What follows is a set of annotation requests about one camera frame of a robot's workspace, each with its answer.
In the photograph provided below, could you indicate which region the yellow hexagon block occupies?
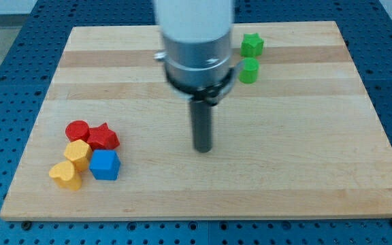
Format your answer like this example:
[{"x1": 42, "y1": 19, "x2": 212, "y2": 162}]
[{"x1": 64, "y1": 140, "x2": 93, "y2": 172}]

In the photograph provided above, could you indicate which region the green cylinder block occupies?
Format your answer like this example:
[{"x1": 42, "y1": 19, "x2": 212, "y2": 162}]
[{"x1": 238, "y1": 57, "x2": 259, "y2": 84}]

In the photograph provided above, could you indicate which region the red star block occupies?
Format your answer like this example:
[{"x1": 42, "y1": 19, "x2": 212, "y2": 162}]
[{"x1": 87, "y1": 122, "x2": 120, "y2": 150}]

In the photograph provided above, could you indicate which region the yellow heart block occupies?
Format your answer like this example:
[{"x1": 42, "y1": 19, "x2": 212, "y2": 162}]
[{"x1": 48, "y1": 161, "x2": 82, "y2": 191}]

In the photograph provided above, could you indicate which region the green star block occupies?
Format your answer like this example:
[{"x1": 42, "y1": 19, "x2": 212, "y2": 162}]
[{"x1": 240, "y1": 33, "x2": 264, "y2": 58}]

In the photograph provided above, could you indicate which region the black cable tie clamp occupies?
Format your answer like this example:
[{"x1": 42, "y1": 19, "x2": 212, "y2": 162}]
[{"x1": 165, "y1": 61, "x2": 244, "y2": 106}]

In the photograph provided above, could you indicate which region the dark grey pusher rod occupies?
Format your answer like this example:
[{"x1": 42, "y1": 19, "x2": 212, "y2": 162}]
[{"x1": 189, "y1": 100, "x2": 212, "y2": 153}]

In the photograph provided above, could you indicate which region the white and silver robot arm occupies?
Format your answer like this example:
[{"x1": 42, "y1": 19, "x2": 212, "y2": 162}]
[{"x1": 152, "y1": 0, "x2": 235, "y2": 104}]

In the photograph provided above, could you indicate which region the red cylinder block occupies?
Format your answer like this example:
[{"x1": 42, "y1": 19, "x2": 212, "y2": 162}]
[{"x1": 65, "y1": 120, "x2": 90, "y2": 142}]

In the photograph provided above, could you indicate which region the blue cube block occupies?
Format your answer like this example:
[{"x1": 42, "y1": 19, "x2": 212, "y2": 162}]
[{"x1": 89, "y1": 150, "x2": 120, "y2": 180}]

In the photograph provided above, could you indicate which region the wooden board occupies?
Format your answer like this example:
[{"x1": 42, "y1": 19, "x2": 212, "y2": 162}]
[{"x1": 0, "y1": 21, "x2": 392, "y2": 221}]

